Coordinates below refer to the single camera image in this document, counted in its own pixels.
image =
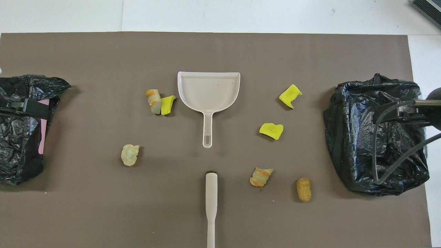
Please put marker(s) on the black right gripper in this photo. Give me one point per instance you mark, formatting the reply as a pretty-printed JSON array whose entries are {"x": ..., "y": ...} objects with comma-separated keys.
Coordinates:
[{"x": 436, "y": 110}]

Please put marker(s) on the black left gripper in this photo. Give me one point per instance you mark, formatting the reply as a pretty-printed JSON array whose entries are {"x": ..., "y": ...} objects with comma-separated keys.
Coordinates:
[{"x": 13, "y": 109}]

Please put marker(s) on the pale bun foam toy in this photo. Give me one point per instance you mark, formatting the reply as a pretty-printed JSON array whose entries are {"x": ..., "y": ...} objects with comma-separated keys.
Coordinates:
[{"x": 130, "y": 155}]

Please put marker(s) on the notched yellow sponge piece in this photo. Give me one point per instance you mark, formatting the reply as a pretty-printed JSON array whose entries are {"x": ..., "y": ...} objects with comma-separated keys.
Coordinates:
[{"x": 289, "y": 96}]

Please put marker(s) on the orange striped roll toy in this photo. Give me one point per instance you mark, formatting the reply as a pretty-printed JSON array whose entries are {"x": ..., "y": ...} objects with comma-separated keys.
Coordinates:
[{"x": 152, "y": 98}]

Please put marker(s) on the brown nugget foam toy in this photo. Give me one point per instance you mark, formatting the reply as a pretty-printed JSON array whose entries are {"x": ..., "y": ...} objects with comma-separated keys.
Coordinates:
[{"x": 303, "y": 189}]

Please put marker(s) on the small yellow sponge wedge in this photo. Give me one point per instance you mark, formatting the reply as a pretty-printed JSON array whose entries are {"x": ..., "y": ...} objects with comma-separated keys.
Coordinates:
[{"x": 167, "y": 105}]

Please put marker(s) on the orange striped bread slice toy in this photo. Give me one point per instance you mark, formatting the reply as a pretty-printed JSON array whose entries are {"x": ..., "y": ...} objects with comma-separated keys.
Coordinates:
[{"x": 260, "y": 177}]

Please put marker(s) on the beige plastic dustpan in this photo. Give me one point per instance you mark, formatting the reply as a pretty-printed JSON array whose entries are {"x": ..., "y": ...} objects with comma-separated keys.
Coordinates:
[{"x": 208, "y": 91}]

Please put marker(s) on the beige hand brush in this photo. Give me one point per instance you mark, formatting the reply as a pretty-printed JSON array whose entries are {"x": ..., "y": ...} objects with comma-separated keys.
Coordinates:
[{"x": 211, "y": 193}]

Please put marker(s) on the black bag bin with board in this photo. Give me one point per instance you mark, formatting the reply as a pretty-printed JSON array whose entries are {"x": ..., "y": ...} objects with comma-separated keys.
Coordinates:
[{"x": 17, "y": 148}]

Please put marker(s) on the black trash bag bin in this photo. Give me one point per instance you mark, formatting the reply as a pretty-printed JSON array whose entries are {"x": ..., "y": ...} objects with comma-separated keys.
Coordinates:
[{"x": 351, "y": 137}]

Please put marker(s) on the pink flat board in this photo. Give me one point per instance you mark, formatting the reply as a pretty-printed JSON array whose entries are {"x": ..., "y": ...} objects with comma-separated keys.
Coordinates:
[{"x": 41, "y": 141}]

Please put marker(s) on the dark ribbed panel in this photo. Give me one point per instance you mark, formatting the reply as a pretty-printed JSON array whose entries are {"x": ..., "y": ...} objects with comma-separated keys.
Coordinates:
[{"x": 430, "y": 8}]

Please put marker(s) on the brown table mat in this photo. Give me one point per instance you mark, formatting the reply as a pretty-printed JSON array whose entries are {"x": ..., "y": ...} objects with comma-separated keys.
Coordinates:
[{"x": 220, "y": 51}]

